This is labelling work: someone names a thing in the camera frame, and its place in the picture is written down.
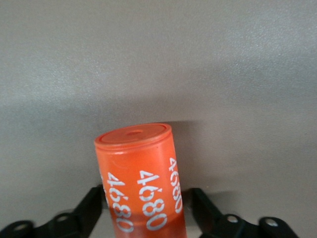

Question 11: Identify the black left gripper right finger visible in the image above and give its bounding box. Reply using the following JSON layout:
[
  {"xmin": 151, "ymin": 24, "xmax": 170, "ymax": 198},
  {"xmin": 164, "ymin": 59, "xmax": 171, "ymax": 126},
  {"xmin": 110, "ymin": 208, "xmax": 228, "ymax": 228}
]
[{"xmin": 190, "ymin": 187, "xmax": 298, "ymax": 238}]

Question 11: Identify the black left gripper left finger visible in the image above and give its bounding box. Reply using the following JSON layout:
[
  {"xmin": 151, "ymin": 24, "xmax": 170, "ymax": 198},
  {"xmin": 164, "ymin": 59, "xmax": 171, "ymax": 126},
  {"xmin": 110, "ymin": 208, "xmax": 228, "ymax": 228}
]
[{"xmin": 0, "ymin": 185, "xmax": 104, "ymax": 238}]

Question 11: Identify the orange cylinder printed 4680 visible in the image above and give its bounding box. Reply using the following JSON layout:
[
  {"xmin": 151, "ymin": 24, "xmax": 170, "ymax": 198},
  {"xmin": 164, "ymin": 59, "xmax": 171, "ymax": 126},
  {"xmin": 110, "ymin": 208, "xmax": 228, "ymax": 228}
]
[{"xmin": 93, "ymin": 123, "xmax": 187, "ymax": 238}]

